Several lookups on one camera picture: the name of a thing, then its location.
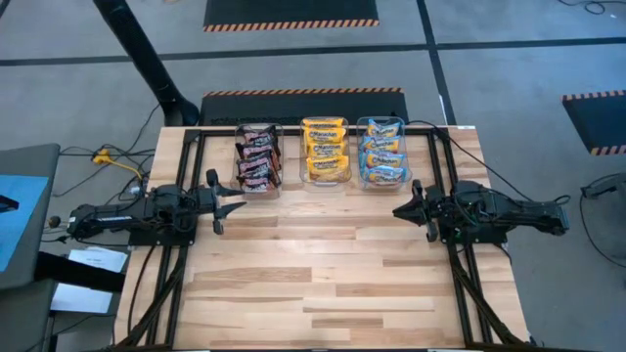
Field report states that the black bar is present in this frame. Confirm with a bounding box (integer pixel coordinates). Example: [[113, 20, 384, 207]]
[[32, 251, 126, 293]]

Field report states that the white paper sheet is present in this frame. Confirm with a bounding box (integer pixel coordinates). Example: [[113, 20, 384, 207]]
[[67, 246, 129, 274], [50, 283, 113, 315]]

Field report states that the grey side table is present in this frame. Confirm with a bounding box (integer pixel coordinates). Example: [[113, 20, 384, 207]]
[[0, 143, 63, 352]]

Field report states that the clear plastic bin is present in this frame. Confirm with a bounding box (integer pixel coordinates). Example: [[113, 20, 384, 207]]
[[298, 115, 352, 187], [229, 121, 287, 200], [355, 115, 415, 193]]

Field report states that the black hazard-striped floor mat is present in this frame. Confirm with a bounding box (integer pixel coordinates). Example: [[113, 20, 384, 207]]
[[561, 89, 626, 156], [200, 87, 410, 127], [204, 0, 382, 34]]

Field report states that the black aluminium table frame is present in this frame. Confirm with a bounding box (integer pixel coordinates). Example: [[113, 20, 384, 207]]
[[112, 125, 535, 352]]

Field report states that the yellow Maruchan noodle packet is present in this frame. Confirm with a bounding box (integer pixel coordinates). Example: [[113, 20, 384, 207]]
[[302, 116, 346, 129], [303, 126, 348, 144], [305, 154, 351, 183], [305, 141, 348, 158]]

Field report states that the thick black pole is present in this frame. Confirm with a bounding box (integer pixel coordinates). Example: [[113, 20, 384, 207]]
[[92, 0, 201, 127]]

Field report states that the yellow cable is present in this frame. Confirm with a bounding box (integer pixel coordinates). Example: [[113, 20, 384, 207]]
[[108, 158, 144, 181]]

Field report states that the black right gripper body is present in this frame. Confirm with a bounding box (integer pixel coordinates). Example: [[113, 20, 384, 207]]
[[412, 178, 457, 244]]

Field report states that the black floor cable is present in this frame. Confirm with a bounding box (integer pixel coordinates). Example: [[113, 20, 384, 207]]
[[556, 0, 608, 16]]

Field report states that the blue Maruchan noodle packet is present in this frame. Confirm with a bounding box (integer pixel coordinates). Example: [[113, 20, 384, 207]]
[[366, 165, 408, 186], [360, 135, 403, 154], [366, 118, 403, 138], [362, 150, 407, 170]]

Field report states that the blue sheet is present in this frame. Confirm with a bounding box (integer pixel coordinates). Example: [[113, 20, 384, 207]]
[[0, 174, 50, 273]]

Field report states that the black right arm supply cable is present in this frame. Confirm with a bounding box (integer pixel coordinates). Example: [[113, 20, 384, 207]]
[[405, 119, 535, 202]]

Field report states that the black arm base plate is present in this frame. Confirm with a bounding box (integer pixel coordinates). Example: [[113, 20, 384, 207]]
[[436, 204, 518, 245], [127, 208, 200, 247]]

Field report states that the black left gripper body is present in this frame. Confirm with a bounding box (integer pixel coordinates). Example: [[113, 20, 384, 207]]
[[193, 168, 226, 236]]

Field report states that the black Maruchan fire noodle packet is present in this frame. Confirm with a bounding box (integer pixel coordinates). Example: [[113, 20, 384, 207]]
[[235, 141, 281, 159], [237, 155, 284, 178], [239, 174, 283, 194], [242, 125, 279, 144]]

